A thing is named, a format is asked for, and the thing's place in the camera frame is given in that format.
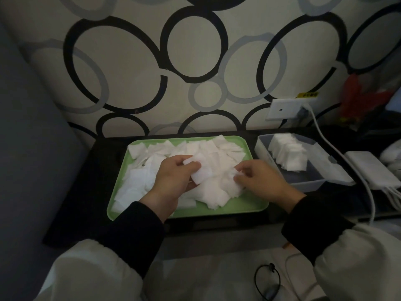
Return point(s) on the person's left hand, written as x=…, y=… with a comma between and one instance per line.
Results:
x=169, y=184

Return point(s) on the person's right hand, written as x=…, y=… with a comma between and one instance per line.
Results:
x=269, y=184

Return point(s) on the green plastic tray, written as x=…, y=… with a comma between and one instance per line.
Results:
x=247, y=205

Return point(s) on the pile of white cotton pads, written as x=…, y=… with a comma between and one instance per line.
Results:
x=134, y=184

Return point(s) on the stack of cotton pads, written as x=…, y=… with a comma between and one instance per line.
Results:
x=203, y=175

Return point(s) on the clear plastic box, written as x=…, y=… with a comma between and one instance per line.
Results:
x=307, y=181

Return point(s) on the person's left forearm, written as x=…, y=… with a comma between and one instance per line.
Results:
x=125, y=247

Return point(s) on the person's right forearm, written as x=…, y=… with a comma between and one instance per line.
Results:
x=332, y=241

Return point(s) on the orange flat piece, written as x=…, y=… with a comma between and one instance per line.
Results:
x=285, y=246

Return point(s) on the yellow warning sticker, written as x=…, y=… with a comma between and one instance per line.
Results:
x=307, y=95

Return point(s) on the white power bank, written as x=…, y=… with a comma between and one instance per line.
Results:
x=372, y=169

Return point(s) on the red decoration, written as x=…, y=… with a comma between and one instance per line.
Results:
x=352, y=100

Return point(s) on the white neck fan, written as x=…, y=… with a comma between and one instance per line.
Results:
x=391, y=153

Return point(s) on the grey upholstered sofa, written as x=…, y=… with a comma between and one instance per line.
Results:
x=28, y=153

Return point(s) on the blue curtain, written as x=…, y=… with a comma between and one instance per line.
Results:
x=395, y=103

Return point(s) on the white wall socket plate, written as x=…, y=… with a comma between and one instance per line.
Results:
x=280, y=109

